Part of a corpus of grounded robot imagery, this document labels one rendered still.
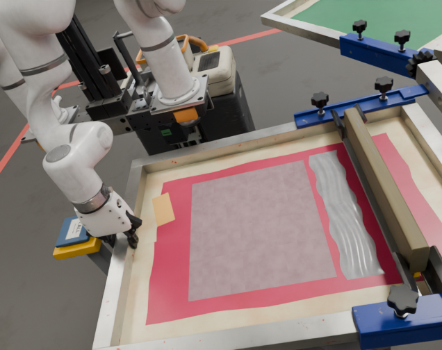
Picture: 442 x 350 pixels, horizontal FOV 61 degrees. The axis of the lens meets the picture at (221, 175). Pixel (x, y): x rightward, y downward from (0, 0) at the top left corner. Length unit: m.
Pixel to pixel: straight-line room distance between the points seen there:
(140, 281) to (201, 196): 0.26
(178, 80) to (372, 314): 0.71
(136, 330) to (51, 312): 1.62
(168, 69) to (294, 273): 0.59
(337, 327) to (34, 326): 1.98
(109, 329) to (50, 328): 1.57
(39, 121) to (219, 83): 0.97
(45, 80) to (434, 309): 0.75
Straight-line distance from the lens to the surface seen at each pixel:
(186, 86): 1.05
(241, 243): 0.85
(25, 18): 0.69
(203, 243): 0.87
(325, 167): 0.95
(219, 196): 0.95
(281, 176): 0.95
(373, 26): 1.56
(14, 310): 2.62
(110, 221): 0.85
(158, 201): 1.02
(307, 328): 0.69
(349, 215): 0.85
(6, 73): 1.20
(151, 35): 0.98
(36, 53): 0.73
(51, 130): 0.85
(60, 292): 2.47
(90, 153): 0.77
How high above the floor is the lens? 1.65
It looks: 42 degrees down
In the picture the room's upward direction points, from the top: 23 degrees counter-clockwise
